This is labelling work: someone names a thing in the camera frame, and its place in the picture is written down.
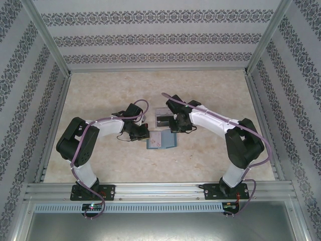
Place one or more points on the grey metal sheet panel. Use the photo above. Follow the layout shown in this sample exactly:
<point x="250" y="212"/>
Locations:
<point x="160" y="228"/>

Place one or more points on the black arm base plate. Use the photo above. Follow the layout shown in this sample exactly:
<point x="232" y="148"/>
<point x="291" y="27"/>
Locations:
<point x="107" y="192"/>
<point x="210" y="192"/>

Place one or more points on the aluminium side rail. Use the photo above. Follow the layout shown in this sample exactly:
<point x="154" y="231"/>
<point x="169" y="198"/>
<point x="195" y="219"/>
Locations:
<point x="54" y="125"/>
<point x="263" y="125"/>

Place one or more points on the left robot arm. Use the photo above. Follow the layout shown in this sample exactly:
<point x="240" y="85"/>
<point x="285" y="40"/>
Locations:
<point x="107" y="126"/>

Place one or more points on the aluminium mounting rail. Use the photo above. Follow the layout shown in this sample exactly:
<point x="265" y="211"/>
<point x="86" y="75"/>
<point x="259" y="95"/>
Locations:
<point x="155" y="190"/>

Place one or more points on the white pink credit card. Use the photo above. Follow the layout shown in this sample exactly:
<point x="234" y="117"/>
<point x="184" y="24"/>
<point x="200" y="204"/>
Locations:
<point x="155" y="138"/>

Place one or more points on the teal leather card holder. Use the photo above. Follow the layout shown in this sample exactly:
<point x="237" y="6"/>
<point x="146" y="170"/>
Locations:
<point x="169" y="140"/>

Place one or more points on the aluminium frame post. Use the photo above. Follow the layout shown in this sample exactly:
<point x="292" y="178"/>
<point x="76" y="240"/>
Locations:
<point x="266" y="37"/>
<point x="47" y="37"/>

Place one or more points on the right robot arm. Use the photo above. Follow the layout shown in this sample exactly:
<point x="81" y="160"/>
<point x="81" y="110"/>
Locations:
<point x="208" y="120"/>

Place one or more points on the black credit card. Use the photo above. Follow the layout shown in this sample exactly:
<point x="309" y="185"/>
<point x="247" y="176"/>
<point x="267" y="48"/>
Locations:
<point x="162" y="121"/>

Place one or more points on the small controller board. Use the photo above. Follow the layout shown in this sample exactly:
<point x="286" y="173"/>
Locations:
<point x="92" y="207"/>
<point x="230" y="206"/>

